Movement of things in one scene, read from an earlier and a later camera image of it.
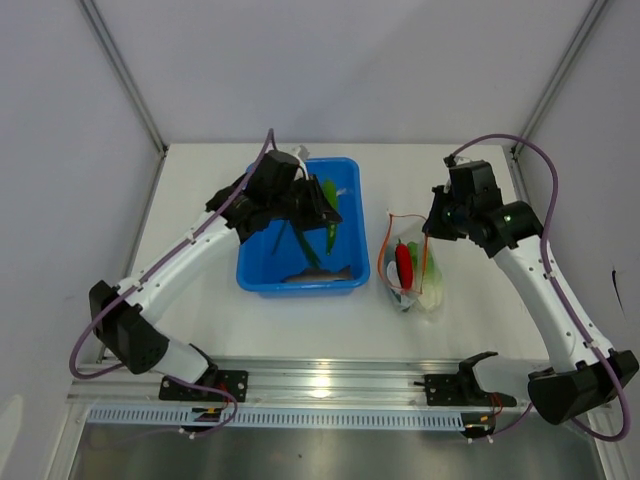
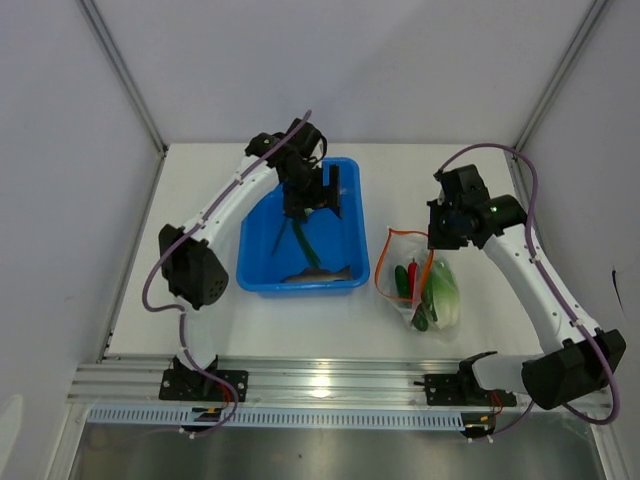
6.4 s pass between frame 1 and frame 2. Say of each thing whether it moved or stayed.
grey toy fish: stayed
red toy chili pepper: moved
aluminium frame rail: stayed
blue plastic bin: stayed
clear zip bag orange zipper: moved
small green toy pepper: moved
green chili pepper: stayed
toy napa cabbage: moved
